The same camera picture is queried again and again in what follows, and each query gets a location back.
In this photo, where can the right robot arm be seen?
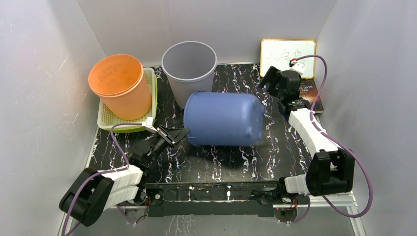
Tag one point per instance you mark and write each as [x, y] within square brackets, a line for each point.
[331, 170]

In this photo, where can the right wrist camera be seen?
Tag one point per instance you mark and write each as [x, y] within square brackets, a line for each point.
[297, 66]

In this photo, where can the aluminium frame rail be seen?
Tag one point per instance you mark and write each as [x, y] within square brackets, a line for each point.
[222, 192]

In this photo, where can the orange plastic bucket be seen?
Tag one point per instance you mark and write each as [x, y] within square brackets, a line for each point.
[120, 82]

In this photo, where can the blue plastic bucket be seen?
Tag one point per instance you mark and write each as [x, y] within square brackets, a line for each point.
[224, 119]

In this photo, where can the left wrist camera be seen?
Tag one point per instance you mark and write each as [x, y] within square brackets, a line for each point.
[148, 125]

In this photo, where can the green plastic basket tray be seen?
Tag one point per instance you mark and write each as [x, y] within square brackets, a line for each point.
[107, 119]

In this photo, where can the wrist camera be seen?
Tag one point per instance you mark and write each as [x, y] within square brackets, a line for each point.
[148, 125]
[297, 66]

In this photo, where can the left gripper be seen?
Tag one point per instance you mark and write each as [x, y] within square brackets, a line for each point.
[171, 136]

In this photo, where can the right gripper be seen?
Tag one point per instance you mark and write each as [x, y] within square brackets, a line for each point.
[274, 74]

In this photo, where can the small whiteboard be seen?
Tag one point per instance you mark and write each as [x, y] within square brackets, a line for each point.
[279, 52]

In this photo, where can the dark book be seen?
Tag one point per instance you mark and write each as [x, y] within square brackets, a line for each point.
[308, 92]

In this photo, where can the grey plastic bucket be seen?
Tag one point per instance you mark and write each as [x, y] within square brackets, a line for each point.
[189, 67]

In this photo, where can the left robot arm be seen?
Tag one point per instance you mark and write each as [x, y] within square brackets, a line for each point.
[93, 191]

